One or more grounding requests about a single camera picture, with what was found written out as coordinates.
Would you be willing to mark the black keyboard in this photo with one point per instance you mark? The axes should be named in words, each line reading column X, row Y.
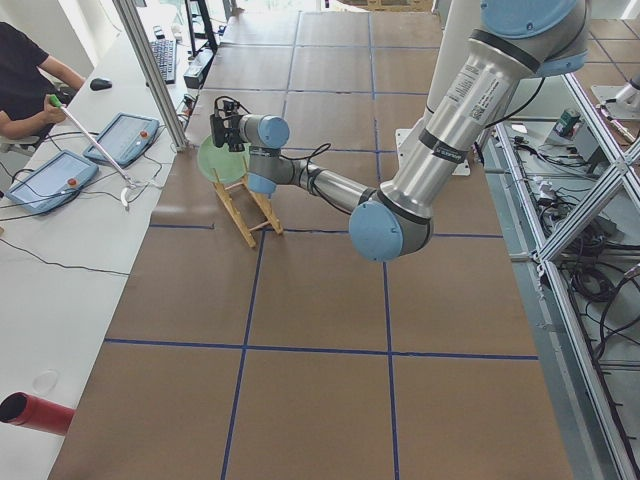
column 164, row 53

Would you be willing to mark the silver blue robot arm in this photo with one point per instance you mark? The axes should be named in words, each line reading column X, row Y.
column 488, row 48

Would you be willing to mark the green translucent plate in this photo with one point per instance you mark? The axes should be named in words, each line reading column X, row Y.
column 219, row 164

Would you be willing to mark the clear plastic lid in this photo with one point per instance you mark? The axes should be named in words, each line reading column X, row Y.
column 45, row 382

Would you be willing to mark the blue teach pendant near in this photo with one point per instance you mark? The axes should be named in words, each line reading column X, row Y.
column 54, row 183

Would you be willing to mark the person's hand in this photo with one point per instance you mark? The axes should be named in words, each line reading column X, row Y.
column 52, row 114

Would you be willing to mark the aluminium frame post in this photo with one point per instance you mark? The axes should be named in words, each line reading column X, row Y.
column 136, row 33

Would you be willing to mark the black computer mouse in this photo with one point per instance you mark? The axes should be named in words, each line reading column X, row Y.
column 99, row 84

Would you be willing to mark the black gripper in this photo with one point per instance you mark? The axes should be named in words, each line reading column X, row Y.
column 233, row 137

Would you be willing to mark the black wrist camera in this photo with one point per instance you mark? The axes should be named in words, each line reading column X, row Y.
column 225, row 107

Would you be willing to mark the blue teach pendant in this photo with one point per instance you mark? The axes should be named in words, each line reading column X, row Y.
column 54, row 183
column 127, row 136

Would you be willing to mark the red cylinder tube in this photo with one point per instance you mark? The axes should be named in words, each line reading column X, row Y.
column 28, row 411

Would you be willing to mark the person in black shirt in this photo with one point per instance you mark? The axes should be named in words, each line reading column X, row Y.
column 24, row 88

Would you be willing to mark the green white small box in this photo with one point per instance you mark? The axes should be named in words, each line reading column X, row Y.
column 566, row 123

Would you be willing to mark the blue teach pendant far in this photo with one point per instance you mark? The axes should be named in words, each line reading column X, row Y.
column 127, row 136

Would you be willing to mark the blue tape line crosswise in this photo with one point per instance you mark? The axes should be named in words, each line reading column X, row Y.
column 319, row 350

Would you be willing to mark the blue tape line lengthwise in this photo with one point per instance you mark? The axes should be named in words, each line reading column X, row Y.
column 388, row 323

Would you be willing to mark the white reacher stick green handle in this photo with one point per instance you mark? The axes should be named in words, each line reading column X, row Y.
column 131, row 183

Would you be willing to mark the aluminium frame right side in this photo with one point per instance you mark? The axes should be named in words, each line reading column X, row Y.
column 569, row 209

